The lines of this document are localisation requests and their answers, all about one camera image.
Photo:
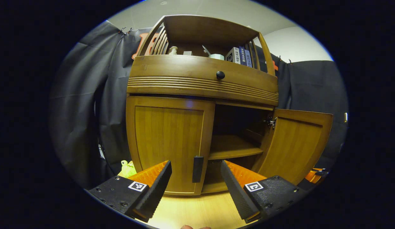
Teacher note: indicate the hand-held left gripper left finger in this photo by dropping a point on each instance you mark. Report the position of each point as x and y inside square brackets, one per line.
[156, 190]

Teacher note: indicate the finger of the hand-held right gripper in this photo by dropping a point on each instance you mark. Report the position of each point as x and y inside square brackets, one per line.
[315, 175]

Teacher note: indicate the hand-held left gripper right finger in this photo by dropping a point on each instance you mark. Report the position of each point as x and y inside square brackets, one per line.
[237, 190]

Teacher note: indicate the wooden shoe cabinet door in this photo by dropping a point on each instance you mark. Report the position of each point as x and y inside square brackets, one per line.
[168, 133]
[296, 143]

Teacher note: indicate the wooden double-door shoe cabinet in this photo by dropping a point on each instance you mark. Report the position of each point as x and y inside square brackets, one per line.
[172, 68]

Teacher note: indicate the wooden inner cabinet shelf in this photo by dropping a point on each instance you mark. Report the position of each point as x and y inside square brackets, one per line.
[232, 148]

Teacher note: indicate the metal door hinge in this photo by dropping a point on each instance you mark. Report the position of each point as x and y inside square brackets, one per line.
[271, 122]

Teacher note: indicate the wooden cabinet drawer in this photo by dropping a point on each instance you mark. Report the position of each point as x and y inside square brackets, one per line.
[184, 71]

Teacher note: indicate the yellow green object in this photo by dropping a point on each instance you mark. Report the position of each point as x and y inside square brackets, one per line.
[128, 170]

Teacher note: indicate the black round drawer knob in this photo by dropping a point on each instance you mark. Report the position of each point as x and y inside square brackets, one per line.
[220, 75]

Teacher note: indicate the black backdrop cloth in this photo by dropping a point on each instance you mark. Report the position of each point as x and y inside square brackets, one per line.
[86, 95]

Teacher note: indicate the light blue book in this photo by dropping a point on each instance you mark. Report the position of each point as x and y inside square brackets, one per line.
[249, 58]

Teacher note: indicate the white round container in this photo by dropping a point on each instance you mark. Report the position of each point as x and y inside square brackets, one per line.
[217, 57]

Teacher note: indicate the small white box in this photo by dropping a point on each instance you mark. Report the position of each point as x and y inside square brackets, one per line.
[187, 53]

